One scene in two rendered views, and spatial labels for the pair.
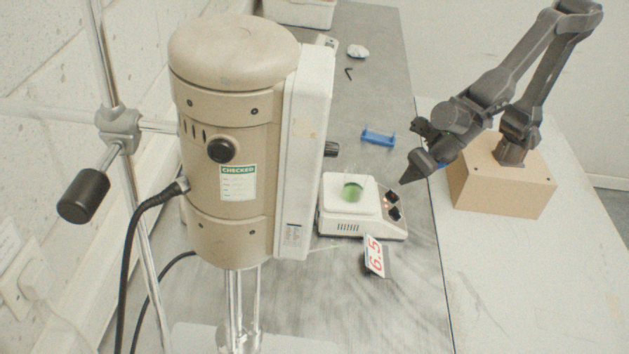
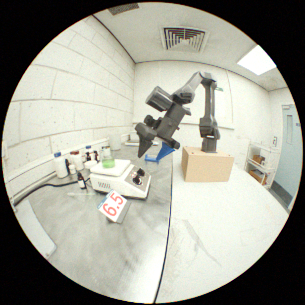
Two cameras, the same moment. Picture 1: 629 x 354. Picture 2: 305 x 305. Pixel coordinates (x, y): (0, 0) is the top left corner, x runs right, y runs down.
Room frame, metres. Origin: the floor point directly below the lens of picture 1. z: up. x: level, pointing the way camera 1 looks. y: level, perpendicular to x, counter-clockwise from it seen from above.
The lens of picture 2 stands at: (0.47, -0.29, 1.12)
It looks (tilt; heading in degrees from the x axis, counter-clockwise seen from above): 15 degrees down; 11
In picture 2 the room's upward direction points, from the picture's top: straight up
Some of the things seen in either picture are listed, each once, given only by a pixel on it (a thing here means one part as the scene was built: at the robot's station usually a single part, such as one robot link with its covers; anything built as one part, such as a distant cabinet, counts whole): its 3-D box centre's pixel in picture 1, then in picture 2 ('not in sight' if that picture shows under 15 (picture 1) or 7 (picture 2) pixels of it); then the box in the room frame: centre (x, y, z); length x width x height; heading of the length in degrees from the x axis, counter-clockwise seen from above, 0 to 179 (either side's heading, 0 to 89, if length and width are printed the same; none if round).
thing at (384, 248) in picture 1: (377, 255); (115, 204); (0.63, -0.16, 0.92); 0.09 x 0.06 x 0.04; 3
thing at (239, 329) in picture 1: (238, 297); not in sight; (0.32, 0.07, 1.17); 0.07 x 0.07 x 0.25
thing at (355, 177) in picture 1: (355, 184); (108, 156); (0.73, -0.09, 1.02); 0.06 x 0.05 x 0.08; 122
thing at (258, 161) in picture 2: not in sight; (261, 165); (1.82, -2.22, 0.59); 0.65 x 0.48 x 0.93; 1
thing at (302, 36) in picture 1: (302, 43); (137, 142); (1.58, 0.11, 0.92); 0.26 x 0.19 x 0.05; 85
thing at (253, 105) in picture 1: (257, 161); not in sight; (0.32, 0.05, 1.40); 0.15 x 0.11 x 0.24; 91
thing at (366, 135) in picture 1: (378, 135); (152, 157); (1.07, -0.17, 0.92); 0.10 x 0.03 x 0.04; 80
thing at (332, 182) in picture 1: (349, 192); (111, 166); (0.75, -0.08, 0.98); 0.12 x 0.12 x 0.01; 5
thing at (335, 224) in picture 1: (358, 206); (119, 177); (0.75, -0.11, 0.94); 0.22 x 0.13 x 0.08; 95
